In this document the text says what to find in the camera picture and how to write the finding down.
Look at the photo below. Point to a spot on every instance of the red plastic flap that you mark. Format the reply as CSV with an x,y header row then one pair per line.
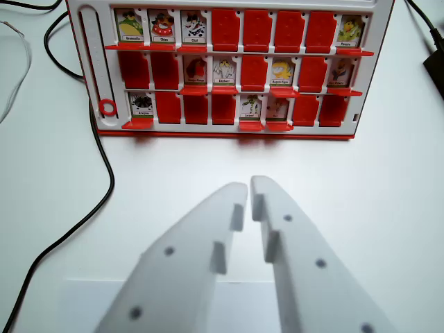
x,y
290,31

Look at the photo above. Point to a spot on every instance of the red and white game board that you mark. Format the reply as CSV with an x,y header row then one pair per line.
x,y
362,107

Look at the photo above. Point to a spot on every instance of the black box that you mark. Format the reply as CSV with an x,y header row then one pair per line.
x,y
435,67

